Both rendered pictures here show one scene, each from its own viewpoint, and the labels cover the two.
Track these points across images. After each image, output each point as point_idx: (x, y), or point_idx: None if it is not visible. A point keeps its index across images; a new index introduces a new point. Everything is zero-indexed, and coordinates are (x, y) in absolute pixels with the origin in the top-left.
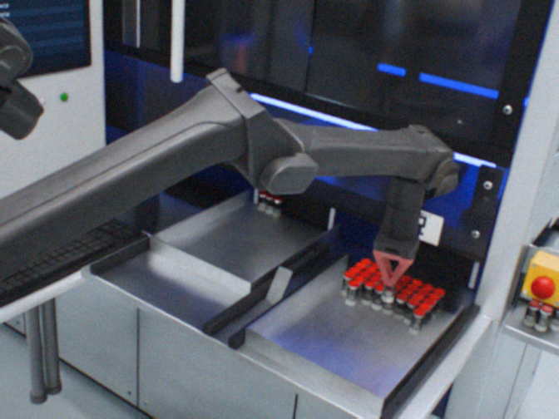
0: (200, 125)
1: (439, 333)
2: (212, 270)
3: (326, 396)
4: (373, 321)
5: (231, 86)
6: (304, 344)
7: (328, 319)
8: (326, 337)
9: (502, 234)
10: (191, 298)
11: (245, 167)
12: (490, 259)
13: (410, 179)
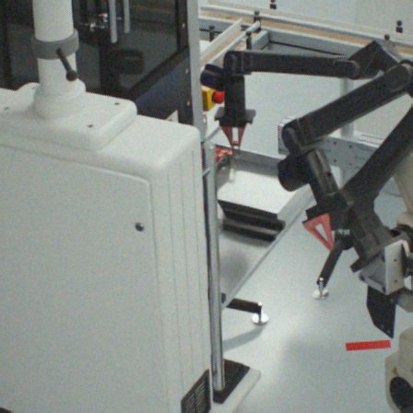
0: (400, 55)
1: (246, 149)
2: (206, 241)
3: (309, 194)
4: (227, 181)
5: (382, 41)
6: (266, 204)
7: (234, 197)
8: (255, 196)
9: (195, 90)
10: (235, 253)
11: (374, 72)
12: (194, 110)
13: (241, 77)
